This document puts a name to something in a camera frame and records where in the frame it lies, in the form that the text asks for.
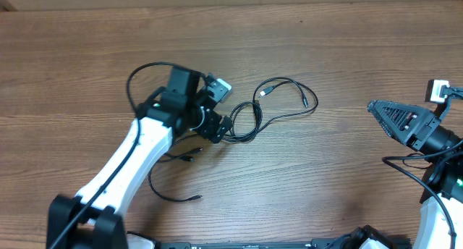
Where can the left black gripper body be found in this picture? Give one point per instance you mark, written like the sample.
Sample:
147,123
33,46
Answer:
210,119

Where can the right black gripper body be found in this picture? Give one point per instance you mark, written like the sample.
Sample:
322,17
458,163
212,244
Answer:
422,136

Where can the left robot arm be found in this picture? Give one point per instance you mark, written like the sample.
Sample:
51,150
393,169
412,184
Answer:
94,217

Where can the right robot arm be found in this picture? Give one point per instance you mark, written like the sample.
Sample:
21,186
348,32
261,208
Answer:
435,164

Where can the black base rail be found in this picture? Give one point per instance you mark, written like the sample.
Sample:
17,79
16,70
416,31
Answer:
361,237

